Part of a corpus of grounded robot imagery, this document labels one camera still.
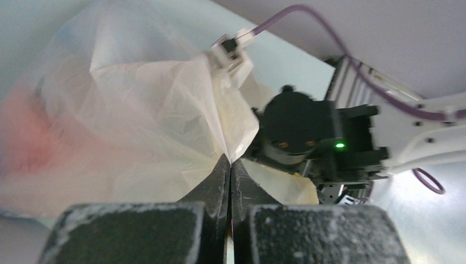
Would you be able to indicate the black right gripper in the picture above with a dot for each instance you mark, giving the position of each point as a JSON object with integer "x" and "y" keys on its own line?
{"x": 333, "y": 147}

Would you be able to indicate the yellow translucent trash bag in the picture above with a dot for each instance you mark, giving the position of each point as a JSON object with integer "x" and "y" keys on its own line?
{"x": 288, "y": 189}

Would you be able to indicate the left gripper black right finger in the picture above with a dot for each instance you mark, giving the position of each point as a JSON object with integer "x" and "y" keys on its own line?
{"x": 266, "y": 231}

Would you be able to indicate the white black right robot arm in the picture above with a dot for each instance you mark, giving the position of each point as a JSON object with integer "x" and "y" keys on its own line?
{"x": 416, "y": 131}

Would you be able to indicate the white translucent bag of bags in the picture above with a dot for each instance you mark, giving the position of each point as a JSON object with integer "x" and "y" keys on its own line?
{"x": 120, "y": 107}

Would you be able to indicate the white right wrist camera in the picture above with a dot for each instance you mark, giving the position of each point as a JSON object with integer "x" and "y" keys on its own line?
{"x": 230, "y": 52}

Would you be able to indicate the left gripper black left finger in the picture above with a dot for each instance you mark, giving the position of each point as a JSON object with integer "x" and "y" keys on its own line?
{"x": 191, "y": 230}

